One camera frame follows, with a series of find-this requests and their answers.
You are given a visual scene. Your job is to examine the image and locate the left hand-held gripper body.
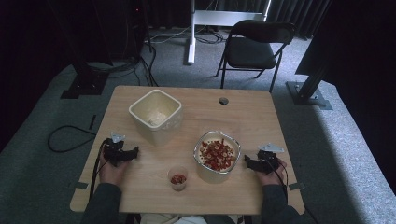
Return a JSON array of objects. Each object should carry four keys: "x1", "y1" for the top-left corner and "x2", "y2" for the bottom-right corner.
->
[{"x1": 102, "y1": 132, "x2": 126, "y2": 168}]

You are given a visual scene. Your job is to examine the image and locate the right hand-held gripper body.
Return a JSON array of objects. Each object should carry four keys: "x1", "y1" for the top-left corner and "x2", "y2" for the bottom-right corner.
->
[{"x1": 257, "y1": 142, "x2": 285, "y2": 175}]

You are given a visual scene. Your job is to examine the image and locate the cream square plastic bin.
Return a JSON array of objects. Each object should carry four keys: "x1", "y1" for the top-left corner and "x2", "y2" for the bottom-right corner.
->
[{"x1": 128, "y1": 89, "x2": 184, "y2": 147}]

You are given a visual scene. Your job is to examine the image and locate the clear bowl of red snacks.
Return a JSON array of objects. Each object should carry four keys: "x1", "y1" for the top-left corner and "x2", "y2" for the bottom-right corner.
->
[{"x1": 192, "y1": 130, "x2": 242, "y2": 185}]

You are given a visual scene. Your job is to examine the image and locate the small translucent plastic cup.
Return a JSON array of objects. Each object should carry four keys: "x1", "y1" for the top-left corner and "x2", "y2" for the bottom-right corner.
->
[{"x1": 167, "y1": 165, "x2": 190, "y2": 191}]

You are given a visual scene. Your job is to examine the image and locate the person's right hand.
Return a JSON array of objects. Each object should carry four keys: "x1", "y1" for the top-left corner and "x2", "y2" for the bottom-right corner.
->
[{"x1": 255, "y1": 158, "x2": 288, "y2": 187}]

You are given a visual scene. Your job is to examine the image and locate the person's left hand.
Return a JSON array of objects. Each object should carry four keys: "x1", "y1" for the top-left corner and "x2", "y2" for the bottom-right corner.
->
[{"x1": 98, "y1": 156, "x2": 131, "y2": 187}]

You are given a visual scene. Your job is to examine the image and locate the red chili food scraps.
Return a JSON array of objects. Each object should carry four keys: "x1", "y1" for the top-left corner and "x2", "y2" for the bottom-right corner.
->
[{"x1": 199, "y1": 138, "x2": 237, "y2": 172}]

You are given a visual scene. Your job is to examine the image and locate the crumpled white paper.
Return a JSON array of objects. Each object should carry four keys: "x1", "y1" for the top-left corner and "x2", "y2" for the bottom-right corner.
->
[{"x1": 146, "y1": 110, "x2": 168, "y2": 126}]

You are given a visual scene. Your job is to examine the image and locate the red scraps in cup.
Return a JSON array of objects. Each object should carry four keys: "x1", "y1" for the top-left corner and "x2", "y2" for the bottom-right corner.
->
[{"x1": 170, "y1": 174, "x2": 187, "y2": 185}]

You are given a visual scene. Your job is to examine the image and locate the person's light clothing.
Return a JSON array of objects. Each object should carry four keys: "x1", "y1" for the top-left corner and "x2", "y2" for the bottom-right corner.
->
[{"x1": 139, "y1": 213, "x2": 241, "y2": 224}]

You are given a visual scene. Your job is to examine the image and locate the black folding chair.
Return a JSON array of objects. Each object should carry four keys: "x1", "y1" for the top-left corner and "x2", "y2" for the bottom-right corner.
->
[{"x1": 215, "y1": 19, "x2": 297, "y2": 93}]

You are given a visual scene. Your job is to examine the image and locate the white metal stand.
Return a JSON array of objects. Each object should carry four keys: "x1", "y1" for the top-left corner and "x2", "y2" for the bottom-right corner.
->
[{"x1": 186, "y1": 0, "x2": 273, "y2": 65}]

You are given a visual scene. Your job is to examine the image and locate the dark equipment rack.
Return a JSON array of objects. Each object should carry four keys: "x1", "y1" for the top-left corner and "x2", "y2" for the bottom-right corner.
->
[{"x1": 123, "y1": 0, "x2": 151, "y2": 61}]

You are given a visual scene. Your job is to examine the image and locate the dark curtain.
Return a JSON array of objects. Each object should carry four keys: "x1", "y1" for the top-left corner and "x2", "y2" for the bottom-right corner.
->
[{"x1": 267, "y1": 0, "x2": 332, "y2": 39}]

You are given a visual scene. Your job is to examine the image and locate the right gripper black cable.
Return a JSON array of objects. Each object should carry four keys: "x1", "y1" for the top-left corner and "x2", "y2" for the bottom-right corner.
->
[{"x1": 264, "y1": 158, "x2": 319, "y2": 224}]

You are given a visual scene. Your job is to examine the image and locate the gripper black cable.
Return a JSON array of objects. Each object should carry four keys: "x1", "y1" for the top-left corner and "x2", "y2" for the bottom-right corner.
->
[
  {"x1": 89, "y1": 139, "x2": 109, "y2": 201},
  {"x1": 264, "y1": 158, "x2": 319, "y2": 224}
]

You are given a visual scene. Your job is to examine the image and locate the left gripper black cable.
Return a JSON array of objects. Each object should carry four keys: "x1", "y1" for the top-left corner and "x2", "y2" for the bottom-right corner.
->
[{"x1": 89, "y1": 139, "x2": 109, "y2": 201}]

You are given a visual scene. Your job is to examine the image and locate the black looped floor cable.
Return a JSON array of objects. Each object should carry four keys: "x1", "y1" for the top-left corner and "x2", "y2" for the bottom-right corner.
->
[{"x1": 47, "y1": 124, "x2": 97, "y2": 154}]

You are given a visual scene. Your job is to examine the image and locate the black stand with base plate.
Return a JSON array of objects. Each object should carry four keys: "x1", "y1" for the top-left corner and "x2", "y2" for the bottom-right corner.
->
[
  {"x1": 285, "y1": 63, "x2": 333, "y2": 111},
  {"x1": 60, "y1": 60, "x2": 110, "y2": 100}
]

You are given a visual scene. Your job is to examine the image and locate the bundle of black floor cables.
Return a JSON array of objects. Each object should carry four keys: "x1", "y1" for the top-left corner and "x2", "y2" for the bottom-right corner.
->
[{"x1": 87, "y1": 31, "x2": 161, "y2": 88}]

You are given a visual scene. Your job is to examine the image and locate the light floor cables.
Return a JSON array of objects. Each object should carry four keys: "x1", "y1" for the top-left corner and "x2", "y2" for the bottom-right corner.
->
[{"x1": 144, "y1": 25, "x2": 226, "y2": 45}]

